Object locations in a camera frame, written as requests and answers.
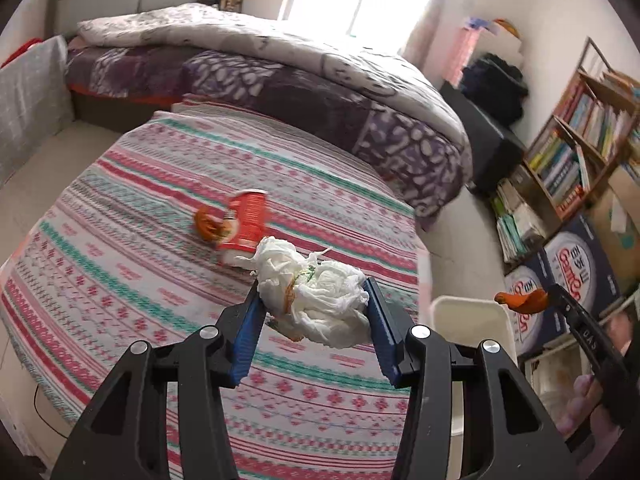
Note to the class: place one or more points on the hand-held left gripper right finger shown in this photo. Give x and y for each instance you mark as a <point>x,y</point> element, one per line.
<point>382,335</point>

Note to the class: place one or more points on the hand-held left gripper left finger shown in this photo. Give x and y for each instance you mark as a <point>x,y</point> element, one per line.
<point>247,335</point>

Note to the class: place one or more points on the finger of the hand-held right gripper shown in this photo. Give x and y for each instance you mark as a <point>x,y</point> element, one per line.
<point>585,332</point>

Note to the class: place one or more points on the white tissue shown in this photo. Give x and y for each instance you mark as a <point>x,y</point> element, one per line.
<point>325,305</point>

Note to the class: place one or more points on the orange peel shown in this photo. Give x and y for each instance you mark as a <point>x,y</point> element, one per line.
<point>525,302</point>
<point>205,225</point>

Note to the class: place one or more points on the white plastic bin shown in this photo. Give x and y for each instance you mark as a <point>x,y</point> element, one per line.
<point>470,340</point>

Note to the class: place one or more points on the person's right hand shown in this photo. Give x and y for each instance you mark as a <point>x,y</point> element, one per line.
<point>587,412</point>

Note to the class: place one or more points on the blue white carton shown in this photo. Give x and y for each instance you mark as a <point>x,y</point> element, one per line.
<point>525,325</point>
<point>580,265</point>

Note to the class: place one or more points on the red paper cup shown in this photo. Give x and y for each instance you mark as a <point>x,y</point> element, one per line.
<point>247,220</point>

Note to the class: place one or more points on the brown cardboard box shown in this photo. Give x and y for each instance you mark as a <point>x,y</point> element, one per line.
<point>612,215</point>

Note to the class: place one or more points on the stack of floor books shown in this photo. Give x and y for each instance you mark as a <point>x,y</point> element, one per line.
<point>517,222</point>

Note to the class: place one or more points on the row of shelf books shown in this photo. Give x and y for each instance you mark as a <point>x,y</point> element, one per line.
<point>575,160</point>

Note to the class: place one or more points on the striped patterned tablecloth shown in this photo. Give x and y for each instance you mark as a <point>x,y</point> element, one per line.
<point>125,210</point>

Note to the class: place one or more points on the black low cabinet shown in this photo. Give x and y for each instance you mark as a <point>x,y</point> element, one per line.
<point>487,155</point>

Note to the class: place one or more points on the wooden bookshelf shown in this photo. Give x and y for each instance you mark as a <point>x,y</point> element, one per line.
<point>565,125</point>

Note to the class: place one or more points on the bed with patterned quilt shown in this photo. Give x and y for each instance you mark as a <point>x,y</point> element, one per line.
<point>300,105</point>

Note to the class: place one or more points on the black clothes pile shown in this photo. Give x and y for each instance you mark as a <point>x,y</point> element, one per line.
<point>492,87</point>

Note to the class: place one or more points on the pink box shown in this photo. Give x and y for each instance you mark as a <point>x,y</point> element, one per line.
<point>460,55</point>

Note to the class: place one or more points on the white printed quilt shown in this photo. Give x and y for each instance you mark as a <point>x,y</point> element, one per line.
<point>240,35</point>

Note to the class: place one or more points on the white paper box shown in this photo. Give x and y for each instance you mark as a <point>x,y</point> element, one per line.
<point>500,42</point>

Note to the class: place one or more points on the grey checked cloth cover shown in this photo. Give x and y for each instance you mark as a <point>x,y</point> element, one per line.
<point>30,105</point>

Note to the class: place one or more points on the pale curtain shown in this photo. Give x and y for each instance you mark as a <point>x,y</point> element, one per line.
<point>425,20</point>

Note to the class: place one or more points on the red cloth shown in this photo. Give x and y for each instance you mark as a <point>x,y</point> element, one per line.
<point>20,52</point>

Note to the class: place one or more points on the grey upholstered bed frame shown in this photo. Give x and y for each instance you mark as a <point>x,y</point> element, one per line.
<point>100,0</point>

